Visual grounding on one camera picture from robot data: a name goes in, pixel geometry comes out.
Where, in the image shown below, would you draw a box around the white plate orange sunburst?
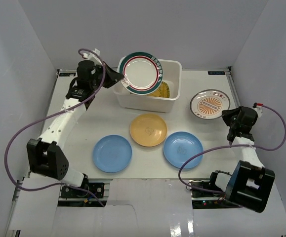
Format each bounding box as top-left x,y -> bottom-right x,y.
189,89 -> 231,120

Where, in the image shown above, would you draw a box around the white plate green red rim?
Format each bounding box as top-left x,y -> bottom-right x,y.
118,52 -> 163,95

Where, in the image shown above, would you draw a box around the square woven bamboo tray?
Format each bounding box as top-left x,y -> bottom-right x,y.
158,81 -> 170,98

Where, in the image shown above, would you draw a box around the round woven bamboo tray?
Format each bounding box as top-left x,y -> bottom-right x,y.
147,88 -> 164,97

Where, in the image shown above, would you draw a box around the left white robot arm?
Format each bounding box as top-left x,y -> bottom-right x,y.
27,60 -> 124,197

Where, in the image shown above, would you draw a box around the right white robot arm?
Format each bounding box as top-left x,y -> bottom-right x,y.
207,106 -> 275,213

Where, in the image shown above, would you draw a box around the white plastic bin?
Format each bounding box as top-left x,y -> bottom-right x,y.
113,59 -> 182,113

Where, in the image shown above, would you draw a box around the right blue plastic plate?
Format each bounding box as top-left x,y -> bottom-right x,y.
163,131 -> 204,168

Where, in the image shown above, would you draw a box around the blue plastic plate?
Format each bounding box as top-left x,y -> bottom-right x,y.
92,135 -> 132,173
163,131 -> 204,168

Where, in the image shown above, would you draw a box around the yellow plastic plate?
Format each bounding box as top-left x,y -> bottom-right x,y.
129,114 -> 167,147

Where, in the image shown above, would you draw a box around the left blue plastic plate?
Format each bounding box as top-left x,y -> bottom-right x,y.
92,135 -> 132,173

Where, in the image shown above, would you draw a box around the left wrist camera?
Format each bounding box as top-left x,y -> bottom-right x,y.
78,48 -> 100,64

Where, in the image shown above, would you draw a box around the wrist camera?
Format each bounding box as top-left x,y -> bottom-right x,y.
253,103 -> 263,118
78,48 -> 100,64

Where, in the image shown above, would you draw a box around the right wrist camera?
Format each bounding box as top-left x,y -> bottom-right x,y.
253,103 -> 263,118

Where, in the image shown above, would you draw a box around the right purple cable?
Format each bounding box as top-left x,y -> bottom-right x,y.
178,103 -> 286,202

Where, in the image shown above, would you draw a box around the purple cable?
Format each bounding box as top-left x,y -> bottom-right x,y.
4,48 -> 106,207
178,103 -> 286,202

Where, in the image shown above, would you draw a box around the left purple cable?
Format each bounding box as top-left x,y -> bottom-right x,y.
4,48 -> 106,207

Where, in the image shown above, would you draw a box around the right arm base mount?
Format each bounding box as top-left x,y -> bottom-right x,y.
186,179 -> 240,210

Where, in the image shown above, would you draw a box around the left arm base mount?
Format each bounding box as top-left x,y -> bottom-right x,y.
58,182 -> 107,207

